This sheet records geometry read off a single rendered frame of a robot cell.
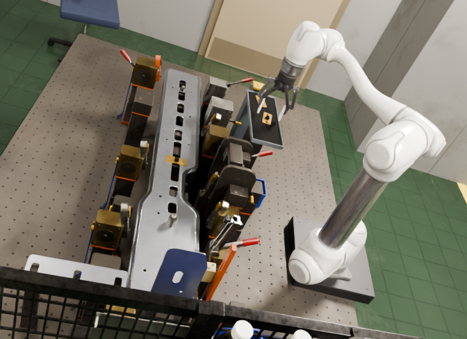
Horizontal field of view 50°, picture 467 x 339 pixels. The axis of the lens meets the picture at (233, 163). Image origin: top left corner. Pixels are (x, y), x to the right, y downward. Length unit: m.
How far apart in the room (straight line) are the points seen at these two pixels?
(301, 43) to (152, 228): 0.87
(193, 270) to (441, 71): 3.37
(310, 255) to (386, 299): 1.62
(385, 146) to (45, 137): 1.53
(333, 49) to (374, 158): 0.61
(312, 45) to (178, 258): 1.03
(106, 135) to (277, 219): 0.93
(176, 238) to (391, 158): 0.75
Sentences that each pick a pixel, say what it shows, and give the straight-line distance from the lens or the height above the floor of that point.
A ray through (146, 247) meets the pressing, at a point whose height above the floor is 1.00.
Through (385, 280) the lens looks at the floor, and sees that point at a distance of 3.60.
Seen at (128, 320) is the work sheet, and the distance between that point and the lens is 0.97.
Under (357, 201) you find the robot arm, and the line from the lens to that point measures 1.75.
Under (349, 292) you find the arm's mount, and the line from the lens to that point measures 2.25.
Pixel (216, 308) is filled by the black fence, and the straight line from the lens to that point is 0.90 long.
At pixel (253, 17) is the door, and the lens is 4.76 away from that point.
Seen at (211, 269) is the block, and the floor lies 1.07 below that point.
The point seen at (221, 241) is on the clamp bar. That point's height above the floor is 1.12.
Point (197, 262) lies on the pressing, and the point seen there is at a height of 1.30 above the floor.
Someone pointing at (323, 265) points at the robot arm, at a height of 0.98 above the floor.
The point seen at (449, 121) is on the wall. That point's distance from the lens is 4.66.
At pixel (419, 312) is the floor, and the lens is 3.60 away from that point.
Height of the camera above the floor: 2.27
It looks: 37 degrees down
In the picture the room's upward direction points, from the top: 25 degrees clockwise
